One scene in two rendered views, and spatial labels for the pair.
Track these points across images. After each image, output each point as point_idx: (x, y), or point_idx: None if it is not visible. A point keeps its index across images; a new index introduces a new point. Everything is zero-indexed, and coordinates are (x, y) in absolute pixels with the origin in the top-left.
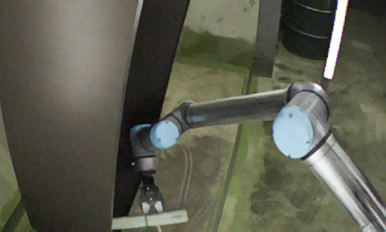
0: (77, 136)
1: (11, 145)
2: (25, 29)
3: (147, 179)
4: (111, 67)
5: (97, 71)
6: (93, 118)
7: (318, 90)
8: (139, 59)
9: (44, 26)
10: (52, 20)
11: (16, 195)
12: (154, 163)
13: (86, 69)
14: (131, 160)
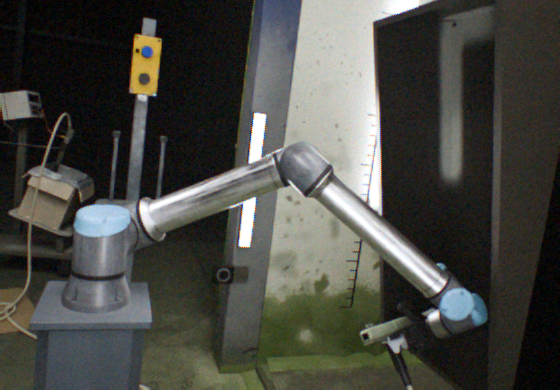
0: (398, 162)
1: (448, 193)
2: (429, 97)
3: (421, 317)
4: (382, 109)
5: (388, 113)
6: (389, 144)
7: (300, 142)
8: (534, 242)
9: (417, 93)
10: (413, 89)
11: None
12: (433, 315)
13: (394, 113)
14: None
